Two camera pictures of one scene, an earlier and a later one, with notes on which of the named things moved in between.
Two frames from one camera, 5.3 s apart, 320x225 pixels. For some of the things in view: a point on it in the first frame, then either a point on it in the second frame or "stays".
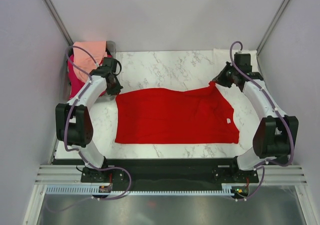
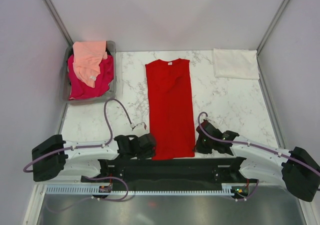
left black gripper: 117,90 -> 149,153
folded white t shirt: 221,56 stays
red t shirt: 198,115 -> 169,85
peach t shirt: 83,58 stays
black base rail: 168,172 stays
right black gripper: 220,79 -> 199,148
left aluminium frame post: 53,12 stays
